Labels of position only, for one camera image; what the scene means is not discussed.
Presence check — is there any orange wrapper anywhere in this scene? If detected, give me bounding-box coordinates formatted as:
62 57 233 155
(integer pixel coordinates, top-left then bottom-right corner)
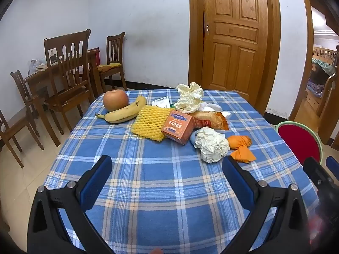
227 135 257 163

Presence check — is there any red bin with green rim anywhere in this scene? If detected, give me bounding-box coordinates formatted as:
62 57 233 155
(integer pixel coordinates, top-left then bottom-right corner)
275 121 323 164

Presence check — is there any round brown apple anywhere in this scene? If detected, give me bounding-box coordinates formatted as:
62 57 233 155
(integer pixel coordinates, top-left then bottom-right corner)
103 90 129 112

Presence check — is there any yellow seat cushion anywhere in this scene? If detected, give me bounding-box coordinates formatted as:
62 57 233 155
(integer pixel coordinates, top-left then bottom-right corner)
96 63 122 72

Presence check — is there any small wooden chair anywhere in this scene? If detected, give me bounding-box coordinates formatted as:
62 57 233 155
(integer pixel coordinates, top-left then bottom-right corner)
0 108 24 168
11 70 44 150

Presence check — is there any wooden doorway frame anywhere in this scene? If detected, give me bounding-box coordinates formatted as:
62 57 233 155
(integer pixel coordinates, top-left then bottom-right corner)
289 0 317 122

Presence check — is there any green and white box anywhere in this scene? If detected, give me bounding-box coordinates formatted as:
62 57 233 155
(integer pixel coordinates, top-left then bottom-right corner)
152 97 172 109

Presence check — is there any white paper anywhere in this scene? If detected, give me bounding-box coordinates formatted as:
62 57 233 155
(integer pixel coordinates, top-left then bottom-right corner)
194 126 230 164

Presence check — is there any orange carton box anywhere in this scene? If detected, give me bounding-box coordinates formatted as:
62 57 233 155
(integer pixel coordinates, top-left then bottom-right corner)
161 110 196 146

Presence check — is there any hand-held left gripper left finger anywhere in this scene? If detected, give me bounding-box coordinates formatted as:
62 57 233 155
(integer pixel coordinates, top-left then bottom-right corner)
26 155 114 254

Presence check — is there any light blue face mask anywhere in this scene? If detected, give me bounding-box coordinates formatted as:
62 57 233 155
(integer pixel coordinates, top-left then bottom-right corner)
190 130 202 145

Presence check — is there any large wooden chair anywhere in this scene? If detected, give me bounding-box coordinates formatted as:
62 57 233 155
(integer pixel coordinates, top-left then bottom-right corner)
44 30 96 135

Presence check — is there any white plastic bag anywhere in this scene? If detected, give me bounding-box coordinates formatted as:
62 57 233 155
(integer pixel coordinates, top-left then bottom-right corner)
29 59 48 72

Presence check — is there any blue plaid tablecloth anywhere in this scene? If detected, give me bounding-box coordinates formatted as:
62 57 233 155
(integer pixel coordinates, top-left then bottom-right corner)
44 88 320 254

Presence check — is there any panelled wooden door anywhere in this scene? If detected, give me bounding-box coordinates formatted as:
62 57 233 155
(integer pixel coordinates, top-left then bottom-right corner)
202 0 267 106

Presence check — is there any orange snack packet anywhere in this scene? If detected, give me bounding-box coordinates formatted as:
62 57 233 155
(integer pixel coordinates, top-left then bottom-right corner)
192 110 229 131

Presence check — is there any yellow foam fruit net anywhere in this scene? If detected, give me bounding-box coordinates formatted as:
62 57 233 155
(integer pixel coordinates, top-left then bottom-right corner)
131 105 174 142

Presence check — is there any wooden bunk bed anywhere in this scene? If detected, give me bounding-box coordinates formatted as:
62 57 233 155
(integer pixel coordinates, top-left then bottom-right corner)
306 45 339 146

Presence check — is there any cream paper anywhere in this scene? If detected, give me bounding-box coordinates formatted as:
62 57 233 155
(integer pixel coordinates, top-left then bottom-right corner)
173 83 204 114

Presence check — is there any yellow banana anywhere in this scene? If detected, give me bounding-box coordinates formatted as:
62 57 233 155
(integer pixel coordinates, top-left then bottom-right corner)
95 95 147 124

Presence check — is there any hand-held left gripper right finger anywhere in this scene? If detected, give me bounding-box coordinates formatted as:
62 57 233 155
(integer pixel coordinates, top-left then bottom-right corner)
222 156 314 254

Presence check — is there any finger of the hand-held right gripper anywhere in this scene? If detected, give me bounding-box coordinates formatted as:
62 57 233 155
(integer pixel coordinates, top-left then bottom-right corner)
326 156 339 174
303 157 339 192

